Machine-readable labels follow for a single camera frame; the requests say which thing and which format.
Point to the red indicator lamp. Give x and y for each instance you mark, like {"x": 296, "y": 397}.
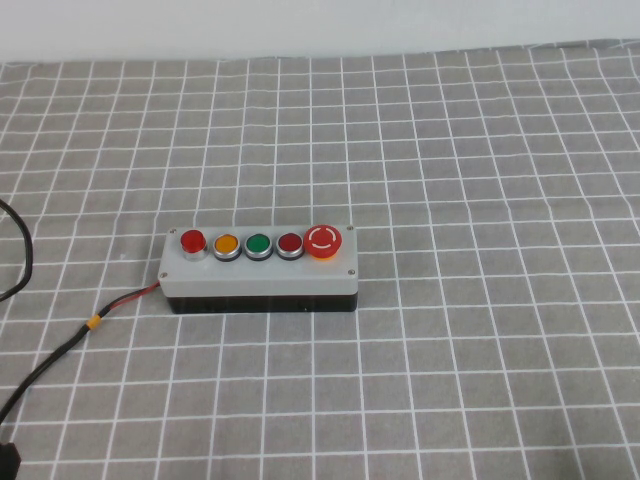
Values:
{"x": 193, "y": 243}

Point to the grey white-checked tablecloth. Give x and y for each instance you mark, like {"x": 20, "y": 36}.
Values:
{"x": 450, "y": 200}

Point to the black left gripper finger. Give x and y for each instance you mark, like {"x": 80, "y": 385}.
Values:
{"x": 7, "y": 462}

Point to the red mushroom emergency stop button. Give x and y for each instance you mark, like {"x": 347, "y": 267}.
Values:
{"x": 322, "y": 240}

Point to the yellow push button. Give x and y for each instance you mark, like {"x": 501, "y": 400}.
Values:
{"x": 226, "y": 245}

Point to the dark red push button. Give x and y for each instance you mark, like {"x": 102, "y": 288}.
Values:
{"x": 289, "y": 244}

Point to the grey button box black base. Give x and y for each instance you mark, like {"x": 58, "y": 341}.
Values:
{"x": 260, "y": 280}

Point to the green push button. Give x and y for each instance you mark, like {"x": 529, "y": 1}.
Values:
{"x": 257, "y": 244}

